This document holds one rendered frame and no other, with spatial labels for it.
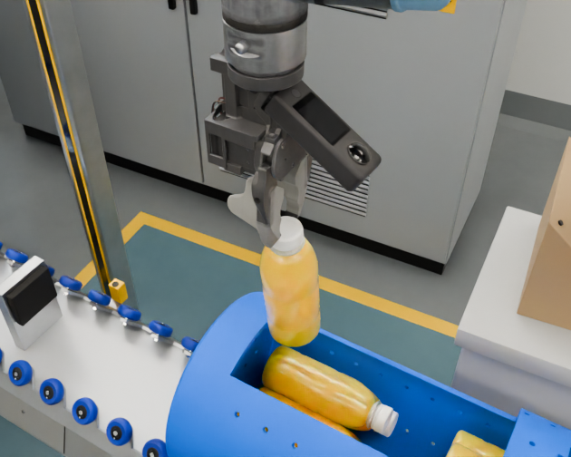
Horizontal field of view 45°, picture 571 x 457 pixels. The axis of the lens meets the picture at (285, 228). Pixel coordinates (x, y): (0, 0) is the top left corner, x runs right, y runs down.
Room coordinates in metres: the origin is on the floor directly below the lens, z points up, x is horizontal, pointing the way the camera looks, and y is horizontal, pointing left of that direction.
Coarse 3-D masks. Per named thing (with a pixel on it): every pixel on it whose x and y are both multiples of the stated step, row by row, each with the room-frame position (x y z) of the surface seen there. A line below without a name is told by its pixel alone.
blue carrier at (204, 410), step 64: (256, 320) 0.60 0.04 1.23; (192, 384) 0.52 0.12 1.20; (256, 384) 0.67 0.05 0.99; (384, 384) 0.61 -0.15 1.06; (192, 448) 0.47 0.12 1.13; (256, 448) 0.44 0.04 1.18; (320, 448) 0.43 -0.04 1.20; (384, 448) 0.55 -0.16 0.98; (448, 448) 0.53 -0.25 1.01; (512, 448) 0.41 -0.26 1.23
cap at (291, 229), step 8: (288, 216) 0.57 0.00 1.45; (280, 224) 0.56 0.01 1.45; (288, 224) 0.56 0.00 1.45; (296, 224) 0.56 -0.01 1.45; (280, 232) 0.55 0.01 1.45; (288, 232) 0.55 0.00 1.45; (296, 232) 0.55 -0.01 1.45; (280, 240) 0.54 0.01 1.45; (288, 240) 0.54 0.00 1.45; (296, 240) 0.54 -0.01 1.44; (280, 248) 0.54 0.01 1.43; (288, 248) 0.54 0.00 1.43
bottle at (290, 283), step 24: (264, 264) 0.54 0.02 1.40; (288, 264) 0.53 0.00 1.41; (312, 264) 0.54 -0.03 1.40; (264, 288) 0.55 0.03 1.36; (288, 288) 0.53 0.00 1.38; (312, 288) 0.54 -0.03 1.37; (288, 312) 0.53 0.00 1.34; (312, 312) 0.54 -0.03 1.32; (288, 336) 0.54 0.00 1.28; (312, 336) 0.54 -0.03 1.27
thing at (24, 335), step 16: (16, 272) 0.84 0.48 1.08; (32, 272) 0.84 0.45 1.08; (48, 272) 0.85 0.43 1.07; (0, 288) 0.80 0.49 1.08; (16, 288) 0.80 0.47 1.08; (32, 288) 0.82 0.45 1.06; (48, 288) 0.84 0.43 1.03; (0, 304) 0.79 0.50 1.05; (16, 304) 0.78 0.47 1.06; (32, 304) 0.81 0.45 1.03; (48, 304) 0.85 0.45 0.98; (16, 320) 0.78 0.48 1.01; (32, 320) 0.81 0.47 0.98; (48, 320) 0.84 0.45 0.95; (16, 336) 0.79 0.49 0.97; (32, 336) 0.80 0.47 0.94
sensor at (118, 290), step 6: (114, 282) 0.94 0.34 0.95; (120, 282) 0.94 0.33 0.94; (114, 288) 0.93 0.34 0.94; (120, 288) 0.93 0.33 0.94; (114, 294) 0.93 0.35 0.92; (120, 294) 0.92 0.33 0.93; (126, 294) 0.94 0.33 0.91; (114, 300) 0.93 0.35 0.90; (120, 300) 0.92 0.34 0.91; (114, 306) 0.91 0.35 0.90
